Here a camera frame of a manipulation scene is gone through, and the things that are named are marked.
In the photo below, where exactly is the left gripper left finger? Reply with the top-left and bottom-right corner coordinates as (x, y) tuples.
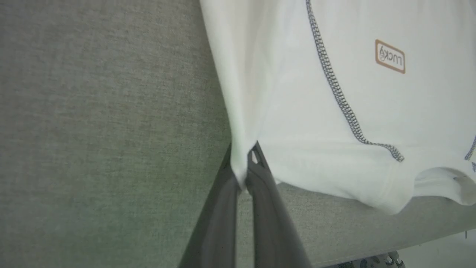
(178, 144), (239, 268)

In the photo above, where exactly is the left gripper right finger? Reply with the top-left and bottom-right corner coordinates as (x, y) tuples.
(245, 141), (313, 268)

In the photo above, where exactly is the grey fabric sofa surface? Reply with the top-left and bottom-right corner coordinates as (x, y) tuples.
(0, 0), (476, 268)

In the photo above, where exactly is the white shirt with grey stitching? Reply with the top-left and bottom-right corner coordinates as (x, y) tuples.
(200, 0), (476, 216)

